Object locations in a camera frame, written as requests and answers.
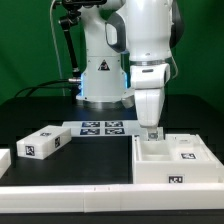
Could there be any white cabinet top block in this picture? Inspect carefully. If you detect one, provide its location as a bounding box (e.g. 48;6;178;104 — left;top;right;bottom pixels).
16;125;72;160

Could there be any white fence rail front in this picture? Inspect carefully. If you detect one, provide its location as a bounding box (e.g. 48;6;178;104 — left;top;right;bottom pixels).
0;183;224;213

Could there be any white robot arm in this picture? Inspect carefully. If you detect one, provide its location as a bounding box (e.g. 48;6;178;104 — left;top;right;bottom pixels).
77;0;183;140

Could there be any white cable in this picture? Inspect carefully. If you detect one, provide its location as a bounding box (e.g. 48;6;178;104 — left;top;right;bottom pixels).
49;0;66;97

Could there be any black camera stand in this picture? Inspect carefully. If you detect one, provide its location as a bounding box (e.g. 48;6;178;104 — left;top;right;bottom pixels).
55;0;81;104

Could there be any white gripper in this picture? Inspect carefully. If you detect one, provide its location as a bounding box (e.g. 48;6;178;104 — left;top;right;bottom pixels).
134;88;165;141

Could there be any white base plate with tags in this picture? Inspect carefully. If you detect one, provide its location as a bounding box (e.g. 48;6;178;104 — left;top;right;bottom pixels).
62;120;144;137

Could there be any white fence rail left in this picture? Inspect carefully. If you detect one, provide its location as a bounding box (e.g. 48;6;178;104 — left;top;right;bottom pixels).
0;149;11;178

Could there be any black cable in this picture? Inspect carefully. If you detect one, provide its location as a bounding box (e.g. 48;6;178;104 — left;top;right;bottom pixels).
13;79;83;98

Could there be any white door panel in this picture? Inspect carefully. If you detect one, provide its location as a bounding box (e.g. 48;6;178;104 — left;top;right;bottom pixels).
135;127;164;141
166;134;212;162

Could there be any white fence rail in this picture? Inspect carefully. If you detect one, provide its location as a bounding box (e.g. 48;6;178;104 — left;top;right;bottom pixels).
0;183;224;213
0;149;11;178

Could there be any white cabinet body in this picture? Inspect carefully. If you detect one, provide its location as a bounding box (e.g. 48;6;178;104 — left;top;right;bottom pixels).
132;136;224;184

